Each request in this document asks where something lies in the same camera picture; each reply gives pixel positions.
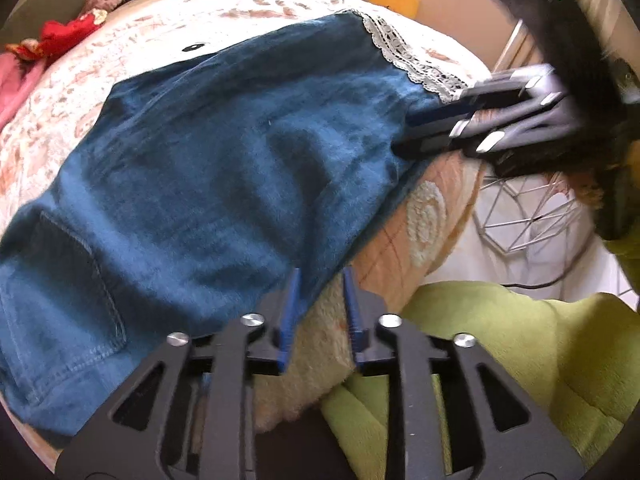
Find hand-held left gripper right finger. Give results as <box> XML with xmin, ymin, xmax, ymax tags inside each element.
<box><xmin>342</xmin><ymin>266</ymin><xmax>586</xmax><ymax>480</ymax></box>

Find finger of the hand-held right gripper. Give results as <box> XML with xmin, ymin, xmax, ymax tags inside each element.
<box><xmin>392</xmin><ymin>120</ymin><xmax>586</xmax><ymax>176</ymax></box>
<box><xmin>407</xmin><ymin>64</ymin><xmax>576</xmax><ymax>136</ymax></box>

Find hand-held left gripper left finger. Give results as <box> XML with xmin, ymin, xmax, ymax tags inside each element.
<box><xmin>55</xmin><ymin>267</ymin><xmax>303</xmax><ymax>480</ymax></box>

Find blue denim pants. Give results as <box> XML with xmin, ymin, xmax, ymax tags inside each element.
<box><xmin>0</xmin><ymin>12</ymin><xmax>476</xmax><ymax>448</ymax></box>

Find yellow card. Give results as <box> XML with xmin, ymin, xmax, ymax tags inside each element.
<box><xmin>369</xmin><ymin>0</ymin><xmax>420</xmax><ymax>16</ymax></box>

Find lime green fleece garment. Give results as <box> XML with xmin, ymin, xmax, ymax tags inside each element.
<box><xmin>320</xmin><ymin>240</ymin><xmax>640</xmax><ymax>480</ymax></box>

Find white and peach printed blanket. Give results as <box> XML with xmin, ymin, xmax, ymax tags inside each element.
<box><xmin>0</xmin><ymin>0</ymin><xmax>491</xmax><ymax>471</ymax></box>

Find dusty pink plush cloth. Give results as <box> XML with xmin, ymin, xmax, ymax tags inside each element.
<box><xmin>80</xmin><ymin>0</ymin><xmax>136</xmax><ymax>21</ymax></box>

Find pink blanket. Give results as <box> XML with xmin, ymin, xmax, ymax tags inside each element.
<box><xmin>0</xmin><ymin>52</ymin><xmax>51</xmax><ymax>131</ymax></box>

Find red patterned cloth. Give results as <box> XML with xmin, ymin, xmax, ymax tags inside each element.
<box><xmin>5</xmin><ymin>12</ymin><xmax>108</xmax><ymax>68</ymax></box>

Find white wire basket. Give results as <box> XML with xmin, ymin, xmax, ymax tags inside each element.
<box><xmin>472</xmin><ymin>170</ymin><xmax>601</xmax><ymax>286</ymax></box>

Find black cable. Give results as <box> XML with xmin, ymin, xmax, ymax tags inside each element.
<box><xmin>500</xmin><ymin>245</ymin><xmax>593</xmax><ymax>292</ymax></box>

